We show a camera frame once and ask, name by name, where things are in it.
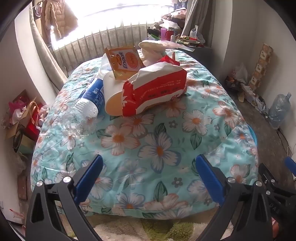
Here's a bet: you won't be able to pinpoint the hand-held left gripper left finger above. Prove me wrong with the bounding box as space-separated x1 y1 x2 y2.
25 154 104 241

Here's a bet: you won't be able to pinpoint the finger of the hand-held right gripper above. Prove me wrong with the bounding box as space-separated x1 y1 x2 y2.
285 157 296 177
258 163 281 194

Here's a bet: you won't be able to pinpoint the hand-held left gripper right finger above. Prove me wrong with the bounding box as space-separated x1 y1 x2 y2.
195 154 278 241

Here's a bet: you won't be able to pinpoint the clear bottle with blue label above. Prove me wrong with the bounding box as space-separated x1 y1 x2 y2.
61 77 104 139

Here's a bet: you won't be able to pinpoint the white round container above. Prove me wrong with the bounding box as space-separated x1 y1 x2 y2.
103 71 139 116

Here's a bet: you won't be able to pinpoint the red and white packet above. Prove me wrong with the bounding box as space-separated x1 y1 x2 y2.
121 56 188 117

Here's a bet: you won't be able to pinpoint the orange snack packet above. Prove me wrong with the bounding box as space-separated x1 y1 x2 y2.
105 45 146 80

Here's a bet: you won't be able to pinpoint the white tissue paper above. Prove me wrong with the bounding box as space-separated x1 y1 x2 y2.
138 40 178 67

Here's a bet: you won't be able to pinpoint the person's right hand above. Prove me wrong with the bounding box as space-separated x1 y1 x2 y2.
271 217 282 241

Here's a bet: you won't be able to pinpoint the large blue water jug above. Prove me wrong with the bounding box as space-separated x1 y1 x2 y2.
268 92 292 130

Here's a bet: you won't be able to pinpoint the green and white fluffy rug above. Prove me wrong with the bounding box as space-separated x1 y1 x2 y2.
88 214 232 241

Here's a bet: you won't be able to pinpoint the floral light blue quilt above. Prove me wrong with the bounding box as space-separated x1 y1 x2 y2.
30 47 259 219

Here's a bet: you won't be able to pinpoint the red gift bag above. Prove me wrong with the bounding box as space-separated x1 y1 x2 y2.
24 102 50 142

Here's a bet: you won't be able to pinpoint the brown paper bag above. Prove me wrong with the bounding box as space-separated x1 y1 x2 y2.
5 90 37 141

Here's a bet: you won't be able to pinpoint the pink tissue paper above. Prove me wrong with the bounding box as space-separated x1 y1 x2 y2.
8 101 28 117

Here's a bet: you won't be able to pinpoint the tall patterned box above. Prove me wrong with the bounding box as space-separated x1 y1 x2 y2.
248 42 273 92

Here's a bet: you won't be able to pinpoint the white floor plastic bag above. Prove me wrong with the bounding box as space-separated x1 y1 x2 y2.
228 62 248 84

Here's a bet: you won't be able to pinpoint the dark cabinet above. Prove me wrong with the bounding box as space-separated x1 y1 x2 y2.
176 44 215 67

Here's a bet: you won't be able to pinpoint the beige curtain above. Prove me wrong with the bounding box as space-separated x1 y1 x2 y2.
29 5 68 93

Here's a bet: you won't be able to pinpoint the colourful packets pile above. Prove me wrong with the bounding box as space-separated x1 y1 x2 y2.
176 35 202 48

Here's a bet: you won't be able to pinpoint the beige padded jacket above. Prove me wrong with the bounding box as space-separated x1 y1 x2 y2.
40 0 79 43

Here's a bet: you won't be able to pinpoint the pile of clothes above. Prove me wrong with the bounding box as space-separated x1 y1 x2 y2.
154 8 188 30

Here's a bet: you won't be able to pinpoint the grey curtain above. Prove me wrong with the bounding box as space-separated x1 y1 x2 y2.
180 0 214 44

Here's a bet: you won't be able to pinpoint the black cables with power strip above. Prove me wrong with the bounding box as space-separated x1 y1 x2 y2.
253 91 278 121

